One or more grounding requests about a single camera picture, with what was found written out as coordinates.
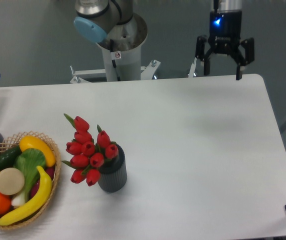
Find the beige round disc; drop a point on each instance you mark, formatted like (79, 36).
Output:
(12, 181)

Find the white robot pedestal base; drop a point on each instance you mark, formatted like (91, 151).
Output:
(121, 53)

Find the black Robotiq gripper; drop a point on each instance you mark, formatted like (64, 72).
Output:
(224, 38)

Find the green bok choy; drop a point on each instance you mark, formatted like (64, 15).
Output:
(27, 163)

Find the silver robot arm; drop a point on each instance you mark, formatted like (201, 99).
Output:
(96, 18)

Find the yellow banana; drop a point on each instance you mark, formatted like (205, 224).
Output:
(34, 204)

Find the green cucumber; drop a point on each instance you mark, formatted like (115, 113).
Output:
(8, 157)

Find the woven wicker basket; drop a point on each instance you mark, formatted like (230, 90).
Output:
(13, 141)

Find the red tulip bouquet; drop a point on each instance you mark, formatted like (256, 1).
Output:
(89, 155)

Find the purple red vegetable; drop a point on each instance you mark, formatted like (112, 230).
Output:
(51, 172)

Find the dark grey ribbed vase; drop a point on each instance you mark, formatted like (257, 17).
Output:
(113, 174)

